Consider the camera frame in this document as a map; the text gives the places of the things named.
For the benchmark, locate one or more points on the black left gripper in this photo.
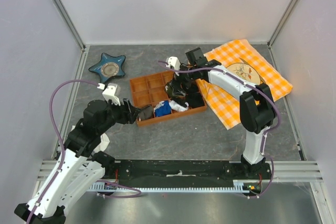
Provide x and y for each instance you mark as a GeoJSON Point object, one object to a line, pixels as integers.
{"type": "Point", "coordinates": [129, 113]}

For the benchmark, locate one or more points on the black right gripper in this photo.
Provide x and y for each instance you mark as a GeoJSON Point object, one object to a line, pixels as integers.
{"type": "Point", "coordinates": [178, 79]}

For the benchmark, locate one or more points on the olive green underwear cream waistband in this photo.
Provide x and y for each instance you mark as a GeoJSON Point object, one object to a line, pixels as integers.
{"type": "Point", "coordinates": [174, 91]}

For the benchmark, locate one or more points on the orange compartment organizer box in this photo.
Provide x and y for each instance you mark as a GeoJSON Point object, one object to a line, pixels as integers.
{"type": "Point", "coordinates": [149, 90]}

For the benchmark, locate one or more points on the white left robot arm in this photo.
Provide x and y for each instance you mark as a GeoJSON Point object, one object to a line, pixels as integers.
{"type": "Point", "coordinates": [78, 166]}

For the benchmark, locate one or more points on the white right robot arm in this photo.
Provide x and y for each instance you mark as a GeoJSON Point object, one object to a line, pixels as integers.
{"type": "Point", "coordinates": [257, 110]}

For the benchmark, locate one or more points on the grey rolled underwear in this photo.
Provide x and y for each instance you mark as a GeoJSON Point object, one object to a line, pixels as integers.
{"type": "Point", "coordinates": [146, 112]}

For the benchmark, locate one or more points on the black white rolled underwear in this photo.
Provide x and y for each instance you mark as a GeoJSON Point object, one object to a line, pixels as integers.
{"type": "Point", "coordinates": [179, 105]}

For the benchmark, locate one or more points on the blue white rolled underwear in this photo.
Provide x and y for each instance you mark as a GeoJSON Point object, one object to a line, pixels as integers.
{"type": "Point", "coordinates": [162, 109]}

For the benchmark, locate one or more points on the white underwear pile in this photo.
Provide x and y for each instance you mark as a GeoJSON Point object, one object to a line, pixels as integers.
{"type": "Point", "coordinates": [105, 141]}

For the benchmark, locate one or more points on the orange checkered cloth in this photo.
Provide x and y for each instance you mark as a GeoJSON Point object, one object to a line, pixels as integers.
{"type": "Point", "coordinates": [224, 105]}

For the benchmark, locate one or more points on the blue star shaped dish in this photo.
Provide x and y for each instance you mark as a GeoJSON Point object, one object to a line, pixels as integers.
{"type": "Point", "coordinates": [109, 67]}

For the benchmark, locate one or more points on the beige decorated plate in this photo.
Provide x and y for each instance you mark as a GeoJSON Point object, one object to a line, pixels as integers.
{"type": "Point", "coordinates": [245, 72]}

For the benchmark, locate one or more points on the brass knife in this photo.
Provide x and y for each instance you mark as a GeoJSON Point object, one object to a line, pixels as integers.
{"type": "Point", "coordinates": [245, 62]}

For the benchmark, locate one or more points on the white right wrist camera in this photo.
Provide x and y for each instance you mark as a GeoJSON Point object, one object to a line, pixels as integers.
{"type": "Point", "coordinates": [173, 63]}

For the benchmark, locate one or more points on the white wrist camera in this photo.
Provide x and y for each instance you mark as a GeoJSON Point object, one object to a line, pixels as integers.
{"type": "Point", "coordinates": [110, 92]}
{"type": "Point", "coordinates": [173, 63]}

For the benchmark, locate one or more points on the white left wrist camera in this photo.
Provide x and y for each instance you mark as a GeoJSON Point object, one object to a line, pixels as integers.
{"type": "Point", "coordinates": [110, 92]}

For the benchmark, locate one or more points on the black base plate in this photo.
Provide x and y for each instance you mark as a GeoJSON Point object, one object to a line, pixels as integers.
{"type": "Point", "coordinates": [184, 174]}

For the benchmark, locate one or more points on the light blue cable duct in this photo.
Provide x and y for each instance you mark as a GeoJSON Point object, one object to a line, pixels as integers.
{"type": "Point", "coordinates": [237, 187]}

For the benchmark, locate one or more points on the aluminium front rail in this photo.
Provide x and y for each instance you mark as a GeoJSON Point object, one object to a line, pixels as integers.
{"type": "Point", "coordinates": [285, 171]}

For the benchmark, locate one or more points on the aluminium left frame post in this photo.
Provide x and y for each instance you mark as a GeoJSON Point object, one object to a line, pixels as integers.
{"type": "Point", "coordinates": [69, 23]}

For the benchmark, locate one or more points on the aluminium frame post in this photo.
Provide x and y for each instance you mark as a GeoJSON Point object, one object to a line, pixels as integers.
{"type": "Point", "coordinates": [280, 25]}
{"type": "Point", "coordinates": [69, 23]}

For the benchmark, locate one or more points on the aluminium right frame post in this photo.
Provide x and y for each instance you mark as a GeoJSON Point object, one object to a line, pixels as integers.
{"type": "Point", "coordinates": [280, 25]}

